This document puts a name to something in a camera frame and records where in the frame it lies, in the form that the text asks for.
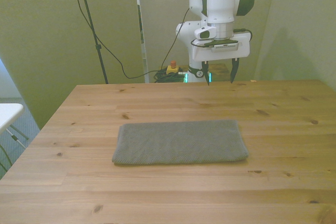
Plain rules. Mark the yellow emergency stop button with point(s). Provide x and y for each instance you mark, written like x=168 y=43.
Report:
x=173 y=68

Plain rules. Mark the black tripod stand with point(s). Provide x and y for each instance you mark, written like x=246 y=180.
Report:
x=90 y=19

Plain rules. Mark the grey towel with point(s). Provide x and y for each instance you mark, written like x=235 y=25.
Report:
x=181 y=142

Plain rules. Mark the white folding table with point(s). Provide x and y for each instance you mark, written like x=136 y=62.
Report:
x=9 y=113

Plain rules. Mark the small wooden side table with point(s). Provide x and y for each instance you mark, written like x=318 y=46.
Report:
x=221 y=72

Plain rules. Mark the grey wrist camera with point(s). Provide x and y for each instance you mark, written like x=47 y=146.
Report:
x=223 y=46

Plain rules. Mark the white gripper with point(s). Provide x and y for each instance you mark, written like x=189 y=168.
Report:
x=244 y=47

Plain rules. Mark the white vertical panel frame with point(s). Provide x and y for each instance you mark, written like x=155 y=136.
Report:
x=143 y=58

